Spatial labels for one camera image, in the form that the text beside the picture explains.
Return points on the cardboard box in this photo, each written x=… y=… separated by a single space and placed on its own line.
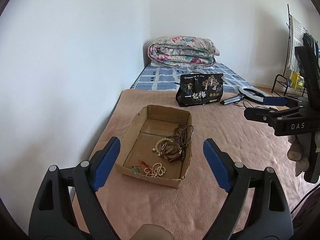
x=160 y=115

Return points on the yellow box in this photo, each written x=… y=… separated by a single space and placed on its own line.
x=297 y=81

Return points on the folded floral quilt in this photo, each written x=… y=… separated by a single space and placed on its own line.
x=182 y=52

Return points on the blue bangle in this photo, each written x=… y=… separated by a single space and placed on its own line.
x=192 y=135

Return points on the black folded tripod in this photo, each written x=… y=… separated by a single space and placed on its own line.
x=230 y=101

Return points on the black metal rack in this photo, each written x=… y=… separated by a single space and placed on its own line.
x=279 y=75

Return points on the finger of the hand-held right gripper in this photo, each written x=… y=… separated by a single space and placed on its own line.
x=275 y=101
x=257 y=113

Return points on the black snack bag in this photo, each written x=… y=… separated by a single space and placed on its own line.
x=200 y=92

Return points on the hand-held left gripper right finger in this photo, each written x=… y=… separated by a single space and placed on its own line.
x=216 y=165

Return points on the black metal clothes stand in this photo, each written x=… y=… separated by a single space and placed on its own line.
x=287 y=10

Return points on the pink plush blanket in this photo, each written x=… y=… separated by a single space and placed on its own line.
x=225 y=135

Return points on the person's right hand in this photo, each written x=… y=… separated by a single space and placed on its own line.
x=298 y=150

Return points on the blue checked bed sheet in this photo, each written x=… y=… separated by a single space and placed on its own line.
x=160 y=77

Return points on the striped hanging towel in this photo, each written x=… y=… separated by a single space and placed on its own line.
x=296 y=42

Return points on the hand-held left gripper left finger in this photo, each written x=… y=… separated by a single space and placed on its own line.
x=106 y=162

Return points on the dark cloth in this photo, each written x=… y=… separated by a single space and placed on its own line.
x=310 y=217

